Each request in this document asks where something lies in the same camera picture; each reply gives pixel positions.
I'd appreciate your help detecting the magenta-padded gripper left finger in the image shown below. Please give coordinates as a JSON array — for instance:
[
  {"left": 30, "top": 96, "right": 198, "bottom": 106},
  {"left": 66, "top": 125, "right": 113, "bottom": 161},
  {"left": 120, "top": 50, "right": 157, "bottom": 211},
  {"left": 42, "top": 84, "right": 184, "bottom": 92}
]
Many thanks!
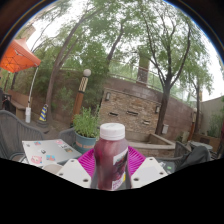
[{"left": 56, "top": 148, "right": 101, "bottom": 190}]

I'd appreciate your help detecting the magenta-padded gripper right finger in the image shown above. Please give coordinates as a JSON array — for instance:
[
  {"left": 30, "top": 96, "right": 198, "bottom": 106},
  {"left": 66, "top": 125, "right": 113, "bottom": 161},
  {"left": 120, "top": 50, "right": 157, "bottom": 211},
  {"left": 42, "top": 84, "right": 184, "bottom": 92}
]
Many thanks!
[{"left": 127, "top": 145, "right": 169, "bottom": 190}]

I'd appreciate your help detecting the pink drink bottle white cap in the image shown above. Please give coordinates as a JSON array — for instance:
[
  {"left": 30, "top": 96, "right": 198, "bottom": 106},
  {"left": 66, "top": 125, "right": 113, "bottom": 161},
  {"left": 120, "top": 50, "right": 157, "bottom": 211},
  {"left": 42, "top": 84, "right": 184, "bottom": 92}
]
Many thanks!
[{"left": 93, "top": 122, "right": 130, "bottom": 192}]

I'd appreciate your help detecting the black laptop with stickers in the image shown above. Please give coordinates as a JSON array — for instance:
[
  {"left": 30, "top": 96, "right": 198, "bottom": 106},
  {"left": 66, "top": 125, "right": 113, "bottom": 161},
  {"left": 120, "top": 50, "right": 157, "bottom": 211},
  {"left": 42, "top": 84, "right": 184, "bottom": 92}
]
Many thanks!
[{"left": 156, "top": 159, "right": 183, "bottom": 175}]

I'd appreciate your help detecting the silver laptop with stickers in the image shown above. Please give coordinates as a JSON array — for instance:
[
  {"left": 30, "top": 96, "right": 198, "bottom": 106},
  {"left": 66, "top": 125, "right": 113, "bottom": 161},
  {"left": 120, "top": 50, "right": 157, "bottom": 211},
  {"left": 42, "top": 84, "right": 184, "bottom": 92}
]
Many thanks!
[{"left": 21, "top": 138, "right": 83, "bottom": 167}]

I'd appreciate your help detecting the grey wicker chair under jacket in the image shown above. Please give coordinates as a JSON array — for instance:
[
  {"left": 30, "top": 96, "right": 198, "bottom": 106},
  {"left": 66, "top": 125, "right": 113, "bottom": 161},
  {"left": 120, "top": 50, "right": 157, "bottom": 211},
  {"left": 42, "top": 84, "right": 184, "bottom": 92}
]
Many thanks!
[{"left": 173, "top": 140, "right": 214, "bottom": 168}]

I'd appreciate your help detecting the potted plant in teal pot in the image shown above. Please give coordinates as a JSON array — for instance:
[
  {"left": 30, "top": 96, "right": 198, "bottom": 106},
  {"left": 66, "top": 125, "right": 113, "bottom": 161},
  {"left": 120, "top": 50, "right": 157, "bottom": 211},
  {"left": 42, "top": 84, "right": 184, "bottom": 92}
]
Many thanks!
[{"left": 72, "top": 106, "right": 101, "bottom": 154}]

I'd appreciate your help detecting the round dark patio table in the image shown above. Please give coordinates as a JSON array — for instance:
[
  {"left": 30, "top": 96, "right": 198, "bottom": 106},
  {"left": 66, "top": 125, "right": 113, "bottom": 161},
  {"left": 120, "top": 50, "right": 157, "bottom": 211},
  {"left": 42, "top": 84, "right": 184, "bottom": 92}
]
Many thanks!
[{"left": 189, "top": 140, "right": 214, "bottom": 151}]

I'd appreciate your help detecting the tall green tree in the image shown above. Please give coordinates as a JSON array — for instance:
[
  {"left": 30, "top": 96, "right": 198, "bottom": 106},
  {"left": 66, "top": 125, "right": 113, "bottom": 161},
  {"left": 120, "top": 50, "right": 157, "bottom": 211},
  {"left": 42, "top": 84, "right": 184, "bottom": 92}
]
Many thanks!
[
  {"left": 133, "top": 0, "right": 214, "bottom": 136},
  {"left": 33, "top": 0, "right": 134, "bottom": 118}
]

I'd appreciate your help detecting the blue yellow striped cone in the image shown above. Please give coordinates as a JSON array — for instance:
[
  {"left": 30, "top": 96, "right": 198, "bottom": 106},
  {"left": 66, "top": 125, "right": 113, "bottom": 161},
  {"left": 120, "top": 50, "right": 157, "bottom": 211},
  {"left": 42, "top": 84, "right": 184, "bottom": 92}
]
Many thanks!
[{"left": 38, "top": 103, "right": 50, "bottom": 123}]

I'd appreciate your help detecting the orange canopy on white pole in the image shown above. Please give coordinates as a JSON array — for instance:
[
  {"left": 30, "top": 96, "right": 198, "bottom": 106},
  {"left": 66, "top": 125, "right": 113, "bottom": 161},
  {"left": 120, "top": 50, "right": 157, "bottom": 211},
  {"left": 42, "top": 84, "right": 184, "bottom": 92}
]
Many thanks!
[{"left": 0, "top": 38, "right": 42, "bottom": 124}]

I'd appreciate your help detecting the slim wooden lamp post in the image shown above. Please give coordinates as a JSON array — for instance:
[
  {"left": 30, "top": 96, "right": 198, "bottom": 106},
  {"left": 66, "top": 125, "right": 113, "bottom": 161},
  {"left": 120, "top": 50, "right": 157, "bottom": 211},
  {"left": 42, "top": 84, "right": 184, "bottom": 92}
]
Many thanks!
[{"left": 188, "top": 107, "right": 198, "bottom": 141}]

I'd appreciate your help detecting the wooden lamp post with globe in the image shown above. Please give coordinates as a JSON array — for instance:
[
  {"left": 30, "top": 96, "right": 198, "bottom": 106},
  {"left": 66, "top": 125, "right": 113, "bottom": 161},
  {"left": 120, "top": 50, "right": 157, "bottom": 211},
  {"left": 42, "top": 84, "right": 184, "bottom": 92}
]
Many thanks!
[{"left": 70, "top": 68, "right": 92, "bottom": 126}]

